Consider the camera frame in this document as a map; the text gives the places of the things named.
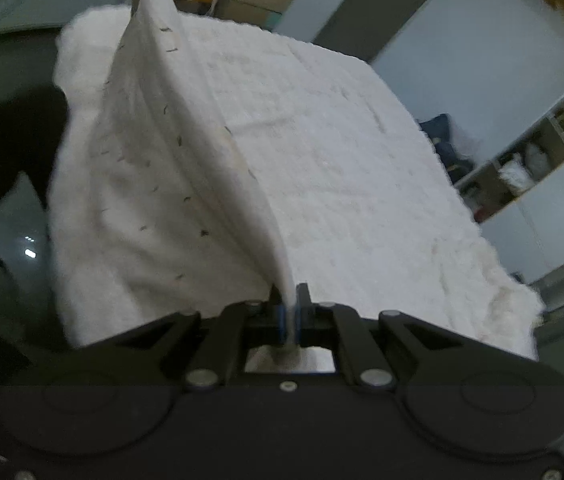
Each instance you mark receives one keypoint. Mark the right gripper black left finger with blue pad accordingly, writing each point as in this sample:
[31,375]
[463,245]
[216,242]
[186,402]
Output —
[231,336]

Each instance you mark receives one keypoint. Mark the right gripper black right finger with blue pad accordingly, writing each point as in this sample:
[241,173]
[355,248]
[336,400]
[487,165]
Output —
[342,331]

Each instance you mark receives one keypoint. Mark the white garment with dark specks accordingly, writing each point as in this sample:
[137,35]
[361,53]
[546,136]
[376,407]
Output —
[153,207]

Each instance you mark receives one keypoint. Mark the white folded clothes on shelf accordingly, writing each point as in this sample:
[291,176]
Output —
[524,169]

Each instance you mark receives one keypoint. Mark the white fluffy bed blanket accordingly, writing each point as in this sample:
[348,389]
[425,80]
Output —
[366,211]

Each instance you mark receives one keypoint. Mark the dark blue cloth item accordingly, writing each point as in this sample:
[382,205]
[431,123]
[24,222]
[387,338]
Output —
[438,130]

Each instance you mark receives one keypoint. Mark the white wardrobe with open shelves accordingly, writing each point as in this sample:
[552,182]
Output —
[517,198]

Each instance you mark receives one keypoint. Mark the black round chair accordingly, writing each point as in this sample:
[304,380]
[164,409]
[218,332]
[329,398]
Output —
[31,127]

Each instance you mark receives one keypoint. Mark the dark grey door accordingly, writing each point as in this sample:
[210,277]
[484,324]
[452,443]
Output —
[362,28]

